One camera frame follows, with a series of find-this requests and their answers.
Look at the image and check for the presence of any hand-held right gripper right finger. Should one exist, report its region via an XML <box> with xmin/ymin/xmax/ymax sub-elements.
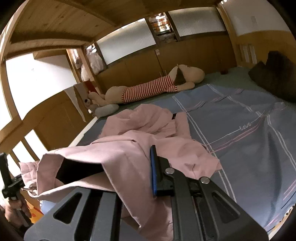
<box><xmin>149</xmin><ymin>145</ymin><xmax>270</xmax><ymax>241</ymax></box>

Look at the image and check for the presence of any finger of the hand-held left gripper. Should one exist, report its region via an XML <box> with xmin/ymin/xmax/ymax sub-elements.
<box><xmin>20</xmin><ymin>184</ymin><xmax>36</xmax><ymax>194</ymax></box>

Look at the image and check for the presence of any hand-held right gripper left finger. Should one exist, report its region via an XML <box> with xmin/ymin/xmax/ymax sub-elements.
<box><xmin>24</xmin><ymin>187</ymin><xmax>124</xmax><ymax>241</ymax></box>

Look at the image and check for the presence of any pink jacket with black stripes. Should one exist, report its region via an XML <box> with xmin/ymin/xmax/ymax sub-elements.
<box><xmin>18</xmin><ymin>104</ymin><xmax>222</xmax><ymax>241</ymax></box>

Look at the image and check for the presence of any person's left hand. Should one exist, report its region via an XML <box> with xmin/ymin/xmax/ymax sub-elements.
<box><xmin>3</xmin><ymin>199</ymin><xmax>29</xmax><ymax>230</ymax></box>

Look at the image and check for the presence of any orange cardboard box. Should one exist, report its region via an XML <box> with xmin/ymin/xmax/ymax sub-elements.
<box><xmin>25</xmin><ymin>199</ymin><xmax>45</xmax><ymax>223</ymax></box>

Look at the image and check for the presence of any grey neck pillow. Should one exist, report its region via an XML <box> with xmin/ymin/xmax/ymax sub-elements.
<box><xmin>92</xmin><ymin>103</ymin><xmax>119</xmax><ymax>117</ymax></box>

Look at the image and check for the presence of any wooden bed end panel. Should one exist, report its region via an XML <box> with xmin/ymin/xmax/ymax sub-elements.
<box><xmin>0</xmin><ymin>86</ymin><xmax>100</xmax><ymax>167</ymax></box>

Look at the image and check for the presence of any long plush toy striped shirt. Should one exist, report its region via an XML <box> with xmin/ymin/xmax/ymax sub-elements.
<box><xmin>88</xmin><ymin>64</ymin><xmax>205</xmax><ymax>109</ymax></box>

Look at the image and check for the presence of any blue plaid bedsheet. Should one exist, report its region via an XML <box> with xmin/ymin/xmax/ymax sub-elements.
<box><xmin>42</xmin><ymin>83</ymin><xmax>296</xmax><ymax>234</ymax></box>

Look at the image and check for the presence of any small white plush toy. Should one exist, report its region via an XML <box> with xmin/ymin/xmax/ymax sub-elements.
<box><xmin>84</xmin><ymin>98</ymin><xmax>97</xmax><ymax>114</ymax></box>

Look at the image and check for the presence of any red book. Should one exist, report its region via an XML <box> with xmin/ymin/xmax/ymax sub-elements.
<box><xmin>84</xmin><ymin>80</ymin><xmax>97</xmax><ymax>94</ymax></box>

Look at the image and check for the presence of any white plastic bag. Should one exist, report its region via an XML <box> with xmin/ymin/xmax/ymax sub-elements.
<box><xmin>85</xmin><ymin>45</ymin><xmax>107</xmax><ymax>75</ymax></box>

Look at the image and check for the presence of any frosted glass window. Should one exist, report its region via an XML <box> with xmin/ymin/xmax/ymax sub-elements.
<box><xmin>169</xmin><ymin>7</ymin><xmax>226</xmax><ymax>37</ymax></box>
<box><xmin>96</xmin><ymin>22</ymin><xmax>156</xmax><ymax>66</ymax></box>

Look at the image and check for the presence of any stack of colourful packets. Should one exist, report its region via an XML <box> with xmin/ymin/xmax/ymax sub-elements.
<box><xmin>148</xmin><ymin>13</ymin><xmax>174</xmax><ymax>35</ymax></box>

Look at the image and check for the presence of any dark brown pillow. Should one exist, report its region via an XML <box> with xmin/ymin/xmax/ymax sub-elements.
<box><xmin>248</xmin><ymin>50</ymin><xmax>296</xmax><ymax>102</ymax></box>

